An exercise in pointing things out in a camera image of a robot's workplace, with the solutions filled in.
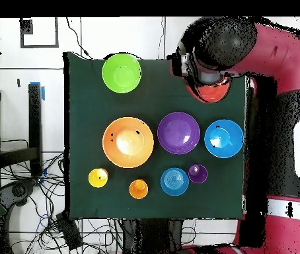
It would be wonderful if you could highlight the tangle of black cables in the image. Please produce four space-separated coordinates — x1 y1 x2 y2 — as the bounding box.
0 138 124 254

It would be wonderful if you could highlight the small blue bowl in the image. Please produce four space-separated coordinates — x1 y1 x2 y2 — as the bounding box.
160 167 190 197

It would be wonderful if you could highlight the black square frame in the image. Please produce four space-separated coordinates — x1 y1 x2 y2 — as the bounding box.
19 17 59 49

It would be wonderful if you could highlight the purple cup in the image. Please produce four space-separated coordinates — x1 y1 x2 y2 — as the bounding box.
188 164 208 185

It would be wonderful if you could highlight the dark green table cloth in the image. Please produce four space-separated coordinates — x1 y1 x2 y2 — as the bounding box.
63 51 248 222

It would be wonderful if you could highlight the large blue bowl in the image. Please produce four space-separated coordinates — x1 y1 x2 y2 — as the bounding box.
204 119 244 159

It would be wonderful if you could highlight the red bowl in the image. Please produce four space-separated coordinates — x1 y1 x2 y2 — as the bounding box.
185 76 231 104

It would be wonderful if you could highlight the black metal stand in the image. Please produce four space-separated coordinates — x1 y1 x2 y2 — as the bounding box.
0 82 44 177

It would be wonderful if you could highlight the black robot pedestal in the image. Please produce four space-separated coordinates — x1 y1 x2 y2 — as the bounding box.
122 218 184 254

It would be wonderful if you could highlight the purple bowl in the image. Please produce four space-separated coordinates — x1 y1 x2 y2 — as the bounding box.
157 111 201 155

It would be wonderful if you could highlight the blue tape strip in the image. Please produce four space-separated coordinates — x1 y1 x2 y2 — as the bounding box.
29 81 46 101

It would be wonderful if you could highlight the large orange bowl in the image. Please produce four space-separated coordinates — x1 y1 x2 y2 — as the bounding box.
102 116 155 169

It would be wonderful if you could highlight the black power strip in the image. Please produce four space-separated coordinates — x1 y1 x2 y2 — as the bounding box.
56 211 83 251

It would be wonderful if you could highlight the yellow cup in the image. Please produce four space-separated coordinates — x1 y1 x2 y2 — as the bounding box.
88 167 109 187

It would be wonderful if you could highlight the black floor cable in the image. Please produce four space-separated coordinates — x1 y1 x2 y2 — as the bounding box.
65 17 93 60

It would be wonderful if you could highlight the orange cup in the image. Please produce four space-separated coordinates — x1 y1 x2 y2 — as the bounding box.
128 179 149 200

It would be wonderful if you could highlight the green bowl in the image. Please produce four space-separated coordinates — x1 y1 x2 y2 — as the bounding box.
101 53 142 94

